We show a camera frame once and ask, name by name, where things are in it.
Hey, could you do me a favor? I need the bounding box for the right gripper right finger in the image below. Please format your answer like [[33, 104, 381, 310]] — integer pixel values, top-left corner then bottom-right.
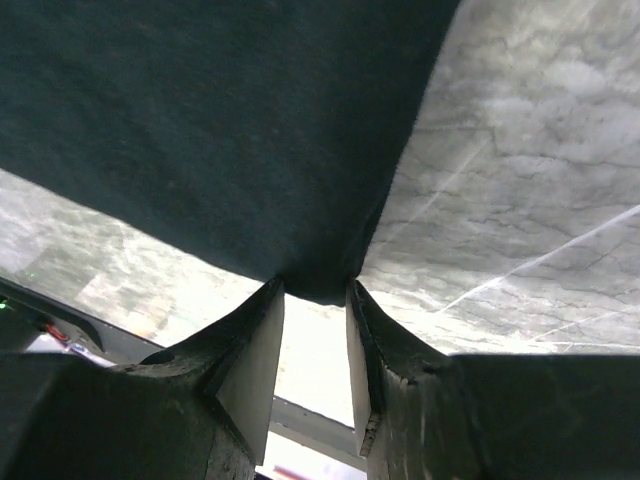
[[346, 281, 639, 479]]

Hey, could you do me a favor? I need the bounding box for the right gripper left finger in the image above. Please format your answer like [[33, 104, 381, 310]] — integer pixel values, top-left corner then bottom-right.
[[1, 279, 284, 479]]

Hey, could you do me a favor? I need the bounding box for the black t-shirt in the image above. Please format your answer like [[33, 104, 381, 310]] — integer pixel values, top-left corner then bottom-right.
[[1, 1, 458, 306]]

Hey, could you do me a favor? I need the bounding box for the black base beam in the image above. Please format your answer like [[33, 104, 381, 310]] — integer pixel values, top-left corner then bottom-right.
[[1, 279, 366, 471]]

